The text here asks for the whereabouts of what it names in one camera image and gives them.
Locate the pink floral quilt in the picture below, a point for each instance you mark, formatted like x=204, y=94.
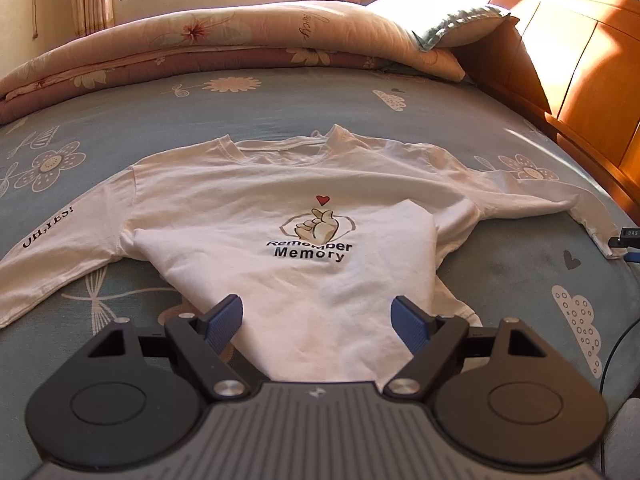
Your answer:
x=225, y=30

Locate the wooden headboard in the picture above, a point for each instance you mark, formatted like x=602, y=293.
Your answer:
x=590, y=70

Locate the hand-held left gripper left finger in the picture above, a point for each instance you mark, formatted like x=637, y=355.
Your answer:
x=225, y=321

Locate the cream pillow with teal fringe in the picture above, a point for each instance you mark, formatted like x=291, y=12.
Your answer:
x=450, y=20

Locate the bed with blue floral sheet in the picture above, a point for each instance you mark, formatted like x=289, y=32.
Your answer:
x=300, y=105

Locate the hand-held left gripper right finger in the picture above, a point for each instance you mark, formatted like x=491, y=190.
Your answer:
x=412, y=325

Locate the person's grey pants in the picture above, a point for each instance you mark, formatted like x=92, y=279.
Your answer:
x=622, y=445

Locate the white long-sleeve printed shirt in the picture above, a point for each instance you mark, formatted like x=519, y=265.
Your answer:
x=225, y=210

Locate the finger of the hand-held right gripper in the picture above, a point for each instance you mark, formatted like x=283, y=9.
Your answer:
x=632, y=255

